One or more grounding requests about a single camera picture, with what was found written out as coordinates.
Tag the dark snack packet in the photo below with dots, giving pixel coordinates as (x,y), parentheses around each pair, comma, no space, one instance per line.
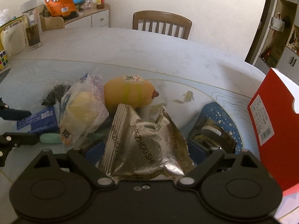
(208,133)

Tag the red lid jar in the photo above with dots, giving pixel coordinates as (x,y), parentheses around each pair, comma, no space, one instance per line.
(100,4)

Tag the hanging tote bag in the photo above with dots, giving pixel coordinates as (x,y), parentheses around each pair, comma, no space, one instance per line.
(277,24)

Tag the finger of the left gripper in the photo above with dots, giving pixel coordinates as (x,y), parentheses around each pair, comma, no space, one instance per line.
(13,114)

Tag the white drawer cabinet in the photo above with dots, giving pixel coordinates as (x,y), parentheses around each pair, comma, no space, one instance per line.
(91,17)

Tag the white electric kettle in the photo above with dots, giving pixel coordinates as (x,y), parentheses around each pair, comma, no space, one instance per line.
(12,38)

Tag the red cardboard box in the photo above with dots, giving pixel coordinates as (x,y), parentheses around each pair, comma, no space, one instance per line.
(274,114)

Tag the wooden chair far side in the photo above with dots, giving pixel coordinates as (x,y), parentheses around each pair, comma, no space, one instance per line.
(162,22)

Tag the blue small packet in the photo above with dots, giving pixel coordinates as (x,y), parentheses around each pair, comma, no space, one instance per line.
(40,122)

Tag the black crinkled small packet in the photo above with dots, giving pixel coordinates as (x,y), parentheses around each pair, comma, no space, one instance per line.
(55,95)

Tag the glass bottle dark liquid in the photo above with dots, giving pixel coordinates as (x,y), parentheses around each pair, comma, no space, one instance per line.
(32,28)

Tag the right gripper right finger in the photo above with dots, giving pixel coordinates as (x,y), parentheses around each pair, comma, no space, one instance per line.
(205,160)

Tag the silver foil snack bag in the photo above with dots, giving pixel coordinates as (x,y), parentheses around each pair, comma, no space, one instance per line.
(140,150)

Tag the yellow squishy bun toy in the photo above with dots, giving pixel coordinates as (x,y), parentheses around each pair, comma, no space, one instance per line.
(129,89)

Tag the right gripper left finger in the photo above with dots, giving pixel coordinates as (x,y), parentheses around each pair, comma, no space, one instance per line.
(85,161)

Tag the grey wall cabinet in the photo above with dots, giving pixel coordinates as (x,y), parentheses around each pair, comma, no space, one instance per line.
(275,42)

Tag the rubiks cube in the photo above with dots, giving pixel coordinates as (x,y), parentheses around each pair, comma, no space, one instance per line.
(3,60)

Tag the clear bag yellow bread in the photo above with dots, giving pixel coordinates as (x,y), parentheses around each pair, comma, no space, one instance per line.
(82,110)

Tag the dark wooden door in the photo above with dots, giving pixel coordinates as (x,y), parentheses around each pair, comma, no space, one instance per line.
(261,32)

